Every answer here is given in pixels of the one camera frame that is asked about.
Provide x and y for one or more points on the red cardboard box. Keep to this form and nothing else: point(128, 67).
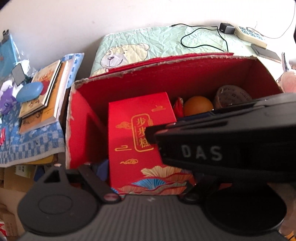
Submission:
point(161, 76)

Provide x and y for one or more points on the blue bag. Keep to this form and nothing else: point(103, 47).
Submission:
point(7, 53)

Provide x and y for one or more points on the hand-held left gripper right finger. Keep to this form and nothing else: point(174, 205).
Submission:
point(193, 195)

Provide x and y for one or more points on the dark phone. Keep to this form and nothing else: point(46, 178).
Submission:
point(268, 53)

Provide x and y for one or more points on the blue checked cloth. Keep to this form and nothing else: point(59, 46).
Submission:
point(39, 141)

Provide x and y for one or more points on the bear print quilt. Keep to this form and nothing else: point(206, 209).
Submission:
point(161, 44)

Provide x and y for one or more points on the orange wooden gourd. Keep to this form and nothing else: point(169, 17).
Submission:
point(197, 106)

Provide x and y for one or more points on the small black mirror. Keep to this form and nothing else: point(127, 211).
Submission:
point(18, 74)

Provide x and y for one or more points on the purple toy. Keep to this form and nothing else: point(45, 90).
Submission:
point(7, 102)

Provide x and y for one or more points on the stack of books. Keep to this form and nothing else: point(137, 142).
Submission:
point(59, 97)

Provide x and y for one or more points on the blue oval case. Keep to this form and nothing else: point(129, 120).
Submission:
point(30, 91)

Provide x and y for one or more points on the red fabric pouch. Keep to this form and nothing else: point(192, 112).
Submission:
point(178, 107)

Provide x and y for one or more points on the black power adapter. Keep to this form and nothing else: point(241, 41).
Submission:
point(227, 28)

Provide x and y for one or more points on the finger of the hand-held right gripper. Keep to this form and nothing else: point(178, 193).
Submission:
point(155, 134)
point(196, 117)

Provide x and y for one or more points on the brown cardboard box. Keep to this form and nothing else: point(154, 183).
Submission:
point(11, 183)

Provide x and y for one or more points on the low cardboard box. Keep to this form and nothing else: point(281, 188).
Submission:
point(8, 220)

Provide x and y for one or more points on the thin orange book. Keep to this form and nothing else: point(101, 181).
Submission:
point(49, 74)

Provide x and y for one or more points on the red gift box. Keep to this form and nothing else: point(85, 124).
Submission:
point(134, 129)

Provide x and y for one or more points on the clear plastic bag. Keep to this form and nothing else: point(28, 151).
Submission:
point(27, 66)

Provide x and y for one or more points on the white calculator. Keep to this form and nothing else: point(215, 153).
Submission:
point(251, 36)

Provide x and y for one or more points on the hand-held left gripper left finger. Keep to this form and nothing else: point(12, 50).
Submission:
point(101, 170)

